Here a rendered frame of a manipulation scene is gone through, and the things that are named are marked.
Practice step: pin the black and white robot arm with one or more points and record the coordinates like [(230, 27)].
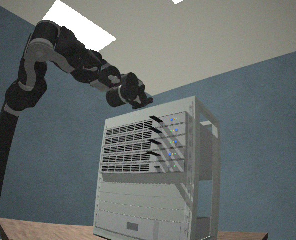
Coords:
[(69, 55)]

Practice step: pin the white server rack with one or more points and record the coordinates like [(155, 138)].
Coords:
[(150, 166)]

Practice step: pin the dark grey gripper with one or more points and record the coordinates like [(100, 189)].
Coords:
[(130, 90)]

